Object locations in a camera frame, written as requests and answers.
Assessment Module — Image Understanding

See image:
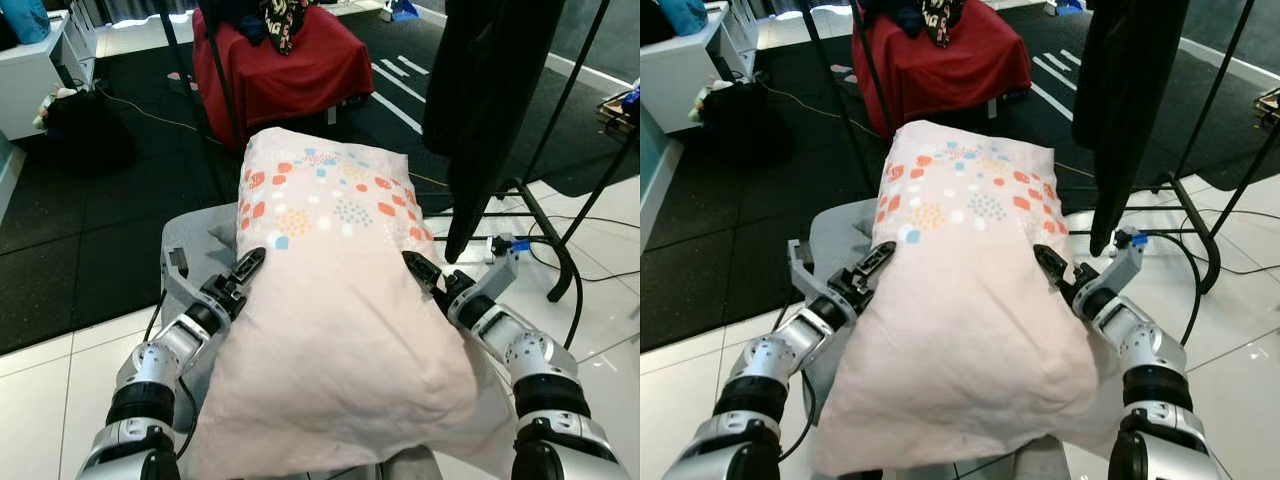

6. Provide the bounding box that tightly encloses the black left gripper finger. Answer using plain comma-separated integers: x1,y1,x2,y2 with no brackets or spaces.
859,241,897,282
231,247,267,289

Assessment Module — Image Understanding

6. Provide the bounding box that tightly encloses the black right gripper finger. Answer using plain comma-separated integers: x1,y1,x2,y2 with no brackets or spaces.
1033,244,1072,288
401,251,442,295

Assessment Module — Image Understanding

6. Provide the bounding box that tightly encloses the pink pillow with coloured print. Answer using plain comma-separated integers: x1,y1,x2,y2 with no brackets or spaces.
812,120,1129,477
185,127,521,480

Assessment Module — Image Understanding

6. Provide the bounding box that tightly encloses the red covered chair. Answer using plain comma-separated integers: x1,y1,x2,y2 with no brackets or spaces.
850,2,1033,139
191,8,375,151

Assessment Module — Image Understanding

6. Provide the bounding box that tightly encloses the black metal clothes rack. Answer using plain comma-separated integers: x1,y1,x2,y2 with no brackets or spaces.
420,0,641,303
1065,0,1280,296

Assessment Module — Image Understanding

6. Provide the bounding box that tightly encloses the black floor mat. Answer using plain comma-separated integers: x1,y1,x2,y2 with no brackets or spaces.
0,8,641,357
640,5,1280,353

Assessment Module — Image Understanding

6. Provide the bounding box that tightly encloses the black stand pole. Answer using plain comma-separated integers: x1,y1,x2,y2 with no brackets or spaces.
799,0,873,193
158,0,233,204

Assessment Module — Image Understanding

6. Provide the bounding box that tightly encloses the black hanging garment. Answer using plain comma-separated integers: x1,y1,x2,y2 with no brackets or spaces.
1072,0,1192,257
421,0,567,264

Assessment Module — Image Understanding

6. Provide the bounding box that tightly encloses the black bag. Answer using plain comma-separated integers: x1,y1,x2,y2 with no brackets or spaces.
44,88,139,179
700,80,798,169

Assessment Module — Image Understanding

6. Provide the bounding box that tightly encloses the black garment with pink print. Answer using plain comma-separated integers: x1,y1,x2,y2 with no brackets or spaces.
920,0,966,49
260,0,313,57

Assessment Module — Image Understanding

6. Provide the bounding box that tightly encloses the white cabinet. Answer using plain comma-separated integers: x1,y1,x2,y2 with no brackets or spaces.
0,10,98,142
640,8,759,134

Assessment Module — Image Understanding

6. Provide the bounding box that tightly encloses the blue cloth bundle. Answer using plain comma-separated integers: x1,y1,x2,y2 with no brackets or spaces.
655,0,711,37
0,0,52,46

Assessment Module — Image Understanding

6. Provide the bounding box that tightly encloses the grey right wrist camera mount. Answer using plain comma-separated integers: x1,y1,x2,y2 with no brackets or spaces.
1098,227,1151,293
477,234,532,299

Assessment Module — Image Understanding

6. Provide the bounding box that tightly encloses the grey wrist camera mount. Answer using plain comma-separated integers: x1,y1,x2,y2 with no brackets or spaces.
477,234,532,299
786,238,839,298
164,245,217,303
1098,227,1151,293

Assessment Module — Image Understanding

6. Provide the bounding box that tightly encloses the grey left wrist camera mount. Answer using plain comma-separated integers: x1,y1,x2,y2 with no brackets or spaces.
786,238,839,298
164,245,217,303

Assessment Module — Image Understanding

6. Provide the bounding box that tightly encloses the black floor cable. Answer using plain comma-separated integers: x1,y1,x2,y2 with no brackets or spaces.
1110,230,1202,348
470,234,587,351

